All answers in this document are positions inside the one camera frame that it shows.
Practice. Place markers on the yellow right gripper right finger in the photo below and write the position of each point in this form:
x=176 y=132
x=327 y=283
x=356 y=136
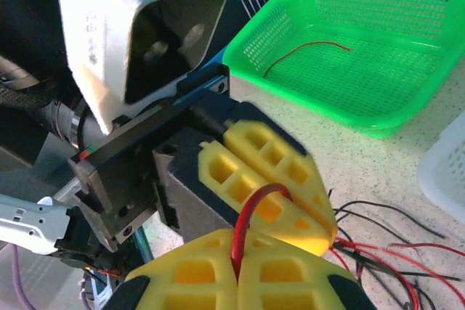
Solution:
x=319 y=282

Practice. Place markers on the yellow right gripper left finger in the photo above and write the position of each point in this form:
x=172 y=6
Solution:
x=156 y=281

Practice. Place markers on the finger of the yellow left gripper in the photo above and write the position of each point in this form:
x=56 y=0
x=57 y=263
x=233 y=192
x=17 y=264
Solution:
x=276 y=157
x=214 y=157

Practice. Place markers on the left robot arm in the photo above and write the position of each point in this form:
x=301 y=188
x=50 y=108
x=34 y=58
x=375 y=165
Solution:
x=22 y=223

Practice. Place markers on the green plastic basket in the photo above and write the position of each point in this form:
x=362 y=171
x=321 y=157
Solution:
x=327 y=112

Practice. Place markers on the white plastic basket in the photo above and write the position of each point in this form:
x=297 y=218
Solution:
x=447 y=179

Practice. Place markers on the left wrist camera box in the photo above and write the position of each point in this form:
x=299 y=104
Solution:
x=98 y=34

